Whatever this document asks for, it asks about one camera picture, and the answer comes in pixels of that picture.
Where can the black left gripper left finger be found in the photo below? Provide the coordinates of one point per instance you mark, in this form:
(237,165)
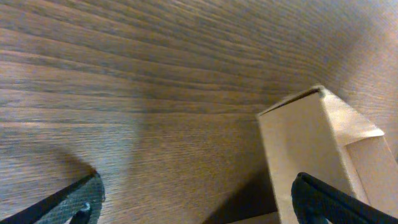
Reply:
(80,202)

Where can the cardboard box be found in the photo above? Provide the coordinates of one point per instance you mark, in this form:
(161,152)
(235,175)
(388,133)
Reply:
(316,132)

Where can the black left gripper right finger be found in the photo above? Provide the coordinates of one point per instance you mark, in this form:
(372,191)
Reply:
(316,202)

